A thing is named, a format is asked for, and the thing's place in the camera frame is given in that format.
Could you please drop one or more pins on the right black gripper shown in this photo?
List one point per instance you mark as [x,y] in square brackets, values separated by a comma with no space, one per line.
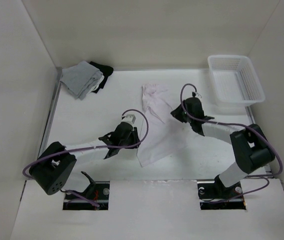
[176,113]

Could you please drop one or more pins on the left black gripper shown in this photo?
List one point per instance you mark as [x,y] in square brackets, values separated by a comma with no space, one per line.
[135,140]

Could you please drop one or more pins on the white tank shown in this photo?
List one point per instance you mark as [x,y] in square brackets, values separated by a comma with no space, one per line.
[165,135]
[98,83]

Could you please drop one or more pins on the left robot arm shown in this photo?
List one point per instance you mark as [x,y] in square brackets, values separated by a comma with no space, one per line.
[63,165]

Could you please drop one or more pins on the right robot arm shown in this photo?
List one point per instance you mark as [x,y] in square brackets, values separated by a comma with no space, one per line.
[250,151]

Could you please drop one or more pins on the folded white tank top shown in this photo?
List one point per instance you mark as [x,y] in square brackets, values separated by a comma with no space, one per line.
[98,83]

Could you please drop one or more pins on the folded black tank top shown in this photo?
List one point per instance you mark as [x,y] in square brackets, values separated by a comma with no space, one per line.
[107,72]

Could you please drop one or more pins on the folded grey tank top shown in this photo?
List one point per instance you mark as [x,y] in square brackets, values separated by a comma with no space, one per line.
[80,79]

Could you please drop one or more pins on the white plastic basket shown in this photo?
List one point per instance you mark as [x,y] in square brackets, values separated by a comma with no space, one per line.
[234,81]

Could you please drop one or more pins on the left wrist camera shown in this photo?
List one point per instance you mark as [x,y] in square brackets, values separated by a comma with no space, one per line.
[129,119]

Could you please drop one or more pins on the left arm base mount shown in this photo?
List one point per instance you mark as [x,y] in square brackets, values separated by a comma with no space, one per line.
[96,191]

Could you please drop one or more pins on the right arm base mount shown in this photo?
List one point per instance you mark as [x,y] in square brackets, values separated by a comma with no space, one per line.
[211,199]

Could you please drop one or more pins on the left metal table rail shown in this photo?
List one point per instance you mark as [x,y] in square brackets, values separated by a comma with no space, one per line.
[51,112]

